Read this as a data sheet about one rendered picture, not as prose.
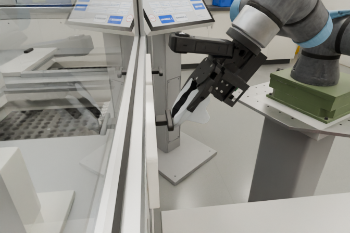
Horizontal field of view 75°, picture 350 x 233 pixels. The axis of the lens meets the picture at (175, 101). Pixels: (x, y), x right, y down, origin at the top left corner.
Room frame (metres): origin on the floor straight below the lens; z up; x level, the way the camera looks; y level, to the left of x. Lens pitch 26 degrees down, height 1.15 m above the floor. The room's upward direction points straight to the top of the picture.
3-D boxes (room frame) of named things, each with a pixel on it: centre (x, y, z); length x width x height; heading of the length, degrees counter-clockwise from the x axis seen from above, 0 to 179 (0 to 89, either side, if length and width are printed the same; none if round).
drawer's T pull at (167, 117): (0.41, 0.02, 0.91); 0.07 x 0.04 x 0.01; 7
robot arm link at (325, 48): (0.77, -0.50, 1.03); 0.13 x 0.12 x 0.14; 31
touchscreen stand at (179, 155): (1.43, 0.01, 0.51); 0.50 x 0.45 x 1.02; 44
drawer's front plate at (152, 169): (0.41, 0.05, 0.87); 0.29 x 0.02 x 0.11; 7
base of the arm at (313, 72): (0.78, -0.50, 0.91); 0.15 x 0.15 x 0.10
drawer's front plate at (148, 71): (0.72, 0.09, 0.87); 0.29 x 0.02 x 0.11; 7
